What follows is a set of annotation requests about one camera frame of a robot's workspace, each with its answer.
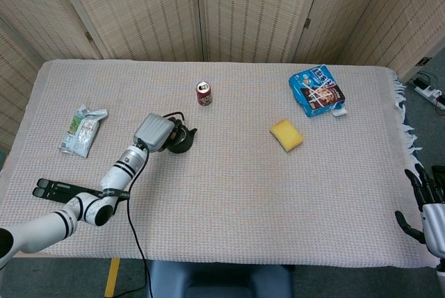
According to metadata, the yellow floor tape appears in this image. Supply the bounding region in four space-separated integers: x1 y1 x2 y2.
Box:
104 257 121 298

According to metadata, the red cartoon face drink can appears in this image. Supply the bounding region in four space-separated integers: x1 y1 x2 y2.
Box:
196 81 213 106

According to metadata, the white and green foil bag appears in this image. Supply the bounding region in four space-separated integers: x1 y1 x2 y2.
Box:
58 104 109 158

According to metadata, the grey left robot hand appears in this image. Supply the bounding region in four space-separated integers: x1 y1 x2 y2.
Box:
133 113 182 154

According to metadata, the pinkish waffle weave tablecloth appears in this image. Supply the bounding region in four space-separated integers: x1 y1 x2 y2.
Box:
0 58 443 270

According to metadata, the yellow sponge with green base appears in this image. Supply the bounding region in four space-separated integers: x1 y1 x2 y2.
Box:
269 118 305 154

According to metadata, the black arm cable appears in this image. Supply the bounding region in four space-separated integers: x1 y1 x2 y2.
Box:
126 144 154 298

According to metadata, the black plastic tray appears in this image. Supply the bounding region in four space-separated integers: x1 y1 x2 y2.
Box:
32 178 102 206

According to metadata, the woven folding screen panel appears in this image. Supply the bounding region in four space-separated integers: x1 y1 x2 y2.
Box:
0 16 47 155
347 0 445 82
294 0 398 66
194 0 327 63
0 0 104 61
49 0 205 62

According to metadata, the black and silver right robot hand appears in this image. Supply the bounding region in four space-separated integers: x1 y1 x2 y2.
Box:
394 164 445 261

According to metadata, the white power strip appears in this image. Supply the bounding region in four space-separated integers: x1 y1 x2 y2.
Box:
414 84 445 110

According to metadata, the black teapot with handle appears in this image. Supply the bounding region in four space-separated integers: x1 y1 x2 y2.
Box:
162 112 198 155

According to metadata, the black lid with wooden knob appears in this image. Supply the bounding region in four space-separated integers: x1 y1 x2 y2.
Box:
168 126 186 146

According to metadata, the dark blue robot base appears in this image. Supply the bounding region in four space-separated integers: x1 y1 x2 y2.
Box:
148 260 293 298

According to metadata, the blue snack multipack bag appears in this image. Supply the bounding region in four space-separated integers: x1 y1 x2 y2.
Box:
288 64 349 119

